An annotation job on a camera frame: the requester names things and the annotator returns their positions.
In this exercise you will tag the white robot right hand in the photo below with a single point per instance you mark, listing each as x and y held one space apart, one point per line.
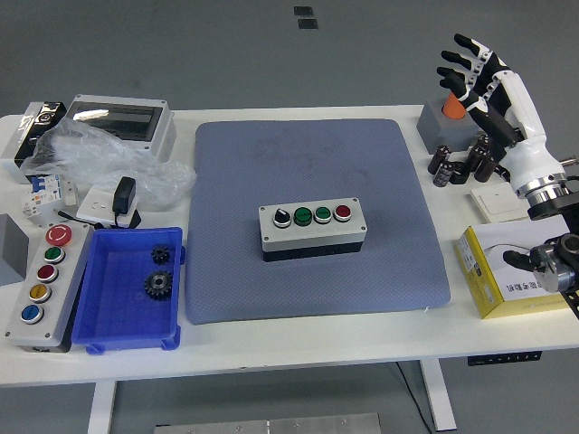
520 104

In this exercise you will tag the four-button grey control box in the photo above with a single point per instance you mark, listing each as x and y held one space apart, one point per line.
312 235

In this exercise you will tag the five-button grey control box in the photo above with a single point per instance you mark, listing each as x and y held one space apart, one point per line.
68 280

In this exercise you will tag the black cylindrical capacitor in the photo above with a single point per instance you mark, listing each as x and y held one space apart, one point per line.
475 157
485 168
439 158
481 141
444 175

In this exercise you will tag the orange cylinder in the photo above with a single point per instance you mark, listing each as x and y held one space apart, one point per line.
452 108

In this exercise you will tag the grey square base block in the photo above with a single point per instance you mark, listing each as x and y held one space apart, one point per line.
436 129

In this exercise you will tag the black capacitor clip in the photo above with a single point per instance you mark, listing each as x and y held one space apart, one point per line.
460 174

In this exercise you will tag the yellow white product box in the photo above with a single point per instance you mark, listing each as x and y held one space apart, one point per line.
488 253

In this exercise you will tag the dark floor socket cover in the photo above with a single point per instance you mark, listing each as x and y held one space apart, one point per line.
307 24
302 11

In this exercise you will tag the black table control panel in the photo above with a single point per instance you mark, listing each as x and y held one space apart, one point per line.
504 358

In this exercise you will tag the grey-blue fabric mat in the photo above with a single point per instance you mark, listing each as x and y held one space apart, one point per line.
244 181

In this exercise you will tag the white table leg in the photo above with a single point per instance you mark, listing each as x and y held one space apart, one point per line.
439 398
101 407

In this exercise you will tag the small black gear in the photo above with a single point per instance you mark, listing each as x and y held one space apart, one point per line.
160 255

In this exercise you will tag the grey distribution box clear lid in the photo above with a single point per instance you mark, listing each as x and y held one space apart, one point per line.
117 118

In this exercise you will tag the large black gear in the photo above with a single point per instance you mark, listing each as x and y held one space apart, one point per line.
158 285

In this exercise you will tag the black power adapter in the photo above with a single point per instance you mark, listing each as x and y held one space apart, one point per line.
124 195

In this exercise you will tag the clear plastic bag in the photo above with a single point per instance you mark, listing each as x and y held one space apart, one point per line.
90 153

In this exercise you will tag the blue plastic bin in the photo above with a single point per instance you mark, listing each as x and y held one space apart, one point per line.
113 316

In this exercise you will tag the white blue circuit breaker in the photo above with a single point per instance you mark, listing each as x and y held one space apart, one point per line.
43 199

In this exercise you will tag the white box glossy black panel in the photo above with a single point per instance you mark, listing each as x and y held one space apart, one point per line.
16 135

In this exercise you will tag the grey metal block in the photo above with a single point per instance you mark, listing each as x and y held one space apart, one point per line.
11 248

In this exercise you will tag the white wall switch plate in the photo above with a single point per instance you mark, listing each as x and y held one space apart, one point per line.
495 203

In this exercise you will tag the white wall socket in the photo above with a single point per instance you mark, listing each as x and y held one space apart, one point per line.
95 203

